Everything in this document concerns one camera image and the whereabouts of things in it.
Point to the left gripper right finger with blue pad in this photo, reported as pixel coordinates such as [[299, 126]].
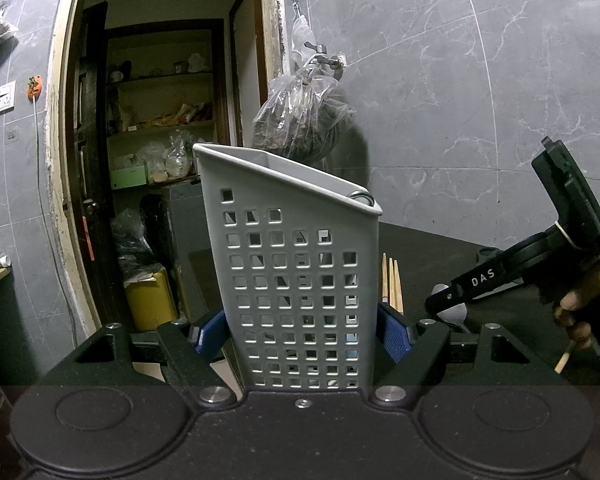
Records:
[[410, 364]]

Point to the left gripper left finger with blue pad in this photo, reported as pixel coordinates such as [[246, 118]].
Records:
[[188, 350]]

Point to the metal spoon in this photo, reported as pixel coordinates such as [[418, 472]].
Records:
[[455, 316]]

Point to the long wooden chopstick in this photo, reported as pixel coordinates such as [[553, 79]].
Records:
[[561, 364]]

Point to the white perforated utensil basket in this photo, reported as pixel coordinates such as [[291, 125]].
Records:
[[297, 265]]

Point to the person right hand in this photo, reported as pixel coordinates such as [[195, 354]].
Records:
[[565, 313]]

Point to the green box on shelf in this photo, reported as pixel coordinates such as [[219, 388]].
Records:
[[128, 177]]

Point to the hanging plastic bag dark contents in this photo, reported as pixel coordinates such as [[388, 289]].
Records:
[[303, 118]]

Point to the wall tap fixture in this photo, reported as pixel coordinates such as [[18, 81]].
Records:
[[323, 62]]

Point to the orange wall hook ornament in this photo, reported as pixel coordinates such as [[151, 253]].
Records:
[[34, 87]]

